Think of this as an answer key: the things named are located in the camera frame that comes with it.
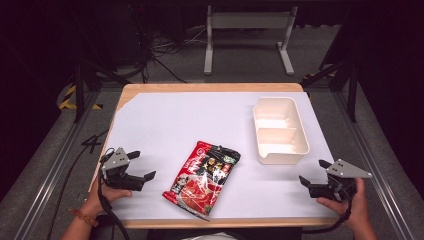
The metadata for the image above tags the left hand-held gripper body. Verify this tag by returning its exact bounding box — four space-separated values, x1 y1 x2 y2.
100 147 146 192

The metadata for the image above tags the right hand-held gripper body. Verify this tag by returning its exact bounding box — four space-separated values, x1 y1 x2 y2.
308 158 373 202

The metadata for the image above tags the person's right hand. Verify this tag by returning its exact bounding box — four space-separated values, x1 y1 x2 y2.
316 178 370 231

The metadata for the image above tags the person's left hand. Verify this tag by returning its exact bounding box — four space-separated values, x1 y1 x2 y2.
81 182 133 220

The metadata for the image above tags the white plastic divided container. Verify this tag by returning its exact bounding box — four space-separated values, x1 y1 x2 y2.
252 96 311 166

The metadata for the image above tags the red food packet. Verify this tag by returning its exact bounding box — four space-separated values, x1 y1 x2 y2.
162 140 242 222

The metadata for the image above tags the white table mat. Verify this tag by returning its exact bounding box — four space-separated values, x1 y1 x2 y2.
95 91 338 222

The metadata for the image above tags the yellow black striped tape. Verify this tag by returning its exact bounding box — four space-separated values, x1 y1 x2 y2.
58 84 103 111

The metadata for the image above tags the black metal stand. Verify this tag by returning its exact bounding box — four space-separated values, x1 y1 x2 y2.
301 59 360 123
70 49 132 124

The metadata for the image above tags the white metal stand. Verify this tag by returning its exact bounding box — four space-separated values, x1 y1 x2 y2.
203 4 300 76

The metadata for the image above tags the aluminium floor rail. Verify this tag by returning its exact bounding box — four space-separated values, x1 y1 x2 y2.
13 89 102 240
333 89 417 240

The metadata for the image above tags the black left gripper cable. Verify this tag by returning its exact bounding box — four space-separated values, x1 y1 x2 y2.
97 149 132 240

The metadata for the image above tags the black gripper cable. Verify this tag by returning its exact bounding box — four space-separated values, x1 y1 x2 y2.
97 149 132 240
301 196 355 234

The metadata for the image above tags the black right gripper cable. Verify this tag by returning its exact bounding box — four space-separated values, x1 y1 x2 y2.
301 196 355 234

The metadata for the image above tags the orange bead bracelet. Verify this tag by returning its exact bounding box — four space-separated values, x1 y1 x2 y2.
68 208 100 228

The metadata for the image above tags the bundle of floor cables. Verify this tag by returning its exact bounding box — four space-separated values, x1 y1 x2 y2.
131 6 208 84

